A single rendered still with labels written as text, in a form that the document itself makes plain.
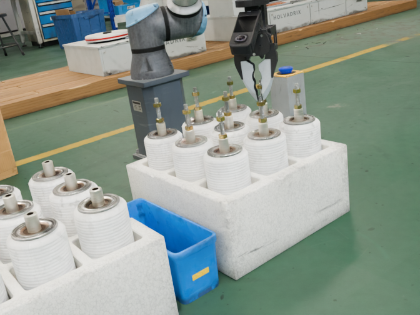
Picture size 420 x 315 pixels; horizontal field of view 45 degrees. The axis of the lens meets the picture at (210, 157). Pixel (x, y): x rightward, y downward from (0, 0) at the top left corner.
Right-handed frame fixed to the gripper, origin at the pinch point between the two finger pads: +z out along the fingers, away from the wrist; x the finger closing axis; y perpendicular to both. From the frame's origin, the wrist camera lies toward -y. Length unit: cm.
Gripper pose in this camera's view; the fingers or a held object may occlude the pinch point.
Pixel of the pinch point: (259, 95)
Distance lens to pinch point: 112.7
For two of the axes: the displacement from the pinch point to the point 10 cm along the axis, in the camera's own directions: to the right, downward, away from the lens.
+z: 1.3, 9.3, 3.4
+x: -9.4, 0.1, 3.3
